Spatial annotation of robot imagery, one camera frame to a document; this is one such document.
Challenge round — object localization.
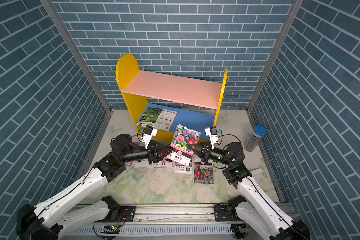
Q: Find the right circuit board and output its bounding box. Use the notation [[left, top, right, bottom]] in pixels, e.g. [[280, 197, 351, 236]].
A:
[[234, 226, 251, 235]]

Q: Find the right corner aluminium post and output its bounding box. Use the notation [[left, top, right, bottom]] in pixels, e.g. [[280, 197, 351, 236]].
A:
[[247, 0, 304, 115]]

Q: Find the white text seed packet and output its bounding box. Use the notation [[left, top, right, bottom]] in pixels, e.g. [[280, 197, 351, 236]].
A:
[[135, 160, 154, 169]]

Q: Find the left circuit board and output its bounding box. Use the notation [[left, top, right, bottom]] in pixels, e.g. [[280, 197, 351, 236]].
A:
[[101, 225, 120, 235]]

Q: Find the left corner aluminium post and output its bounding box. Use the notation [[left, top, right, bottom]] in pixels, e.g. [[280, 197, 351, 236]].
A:
[[40, 0, 112, 114]]

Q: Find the circuit board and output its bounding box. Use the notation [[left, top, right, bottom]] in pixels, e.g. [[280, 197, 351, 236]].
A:
[[234, 226, 251, 235], [101, 225, 120, 235]]

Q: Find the white text packet lower shelf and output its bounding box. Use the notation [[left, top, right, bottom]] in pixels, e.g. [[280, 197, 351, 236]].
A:
[[153, 109, 178, 131]]

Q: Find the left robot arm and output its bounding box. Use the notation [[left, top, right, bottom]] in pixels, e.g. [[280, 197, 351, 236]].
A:
[[16, 134, 173, 240]]

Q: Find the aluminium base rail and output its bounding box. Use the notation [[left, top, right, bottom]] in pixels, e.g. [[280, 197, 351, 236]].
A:
[[41, 202, 304, 240]]

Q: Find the purple flower seed packet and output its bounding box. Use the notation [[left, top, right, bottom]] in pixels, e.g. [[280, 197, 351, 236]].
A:
[[174, 165, 193, 174]]

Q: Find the hollyhock magenta flower packet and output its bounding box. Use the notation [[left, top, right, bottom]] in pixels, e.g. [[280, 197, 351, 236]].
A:
[[154, 158, 174, 169]]

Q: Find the chrysanthemum packet pink band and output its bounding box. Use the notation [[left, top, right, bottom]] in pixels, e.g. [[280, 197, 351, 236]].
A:
[[167, 124, 201, 166]]

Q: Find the corner aluminium post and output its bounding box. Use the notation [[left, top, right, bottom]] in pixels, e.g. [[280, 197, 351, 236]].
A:
[[247, 0, 304, 115], [40, 0, 112, 114]]

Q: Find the small chrysanthemum seed packet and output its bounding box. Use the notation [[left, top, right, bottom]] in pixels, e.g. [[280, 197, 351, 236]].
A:
[[194, 162, 214, 184]]

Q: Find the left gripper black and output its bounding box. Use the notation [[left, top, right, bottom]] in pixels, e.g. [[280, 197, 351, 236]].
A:
[[119, 140, 171, 165]]

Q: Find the yellow wooden shelf unit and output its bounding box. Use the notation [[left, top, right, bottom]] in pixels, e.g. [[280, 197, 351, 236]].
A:
[[115, 54, 228, 142]]

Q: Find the silver canister blue lid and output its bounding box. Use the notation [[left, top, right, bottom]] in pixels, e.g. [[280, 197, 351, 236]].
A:
[[245, 126, 267, 152]]

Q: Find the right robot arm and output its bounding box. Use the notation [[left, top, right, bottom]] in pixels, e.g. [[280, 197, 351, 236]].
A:
[[190, 142, 310, 240]]

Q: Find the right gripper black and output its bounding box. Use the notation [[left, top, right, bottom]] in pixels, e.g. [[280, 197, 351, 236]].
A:
[[190, 142, 233, 168]]

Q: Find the green gourd seed packet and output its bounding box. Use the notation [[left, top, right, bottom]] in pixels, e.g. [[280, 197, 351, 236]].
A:
[[136, 107, 163, 128]]

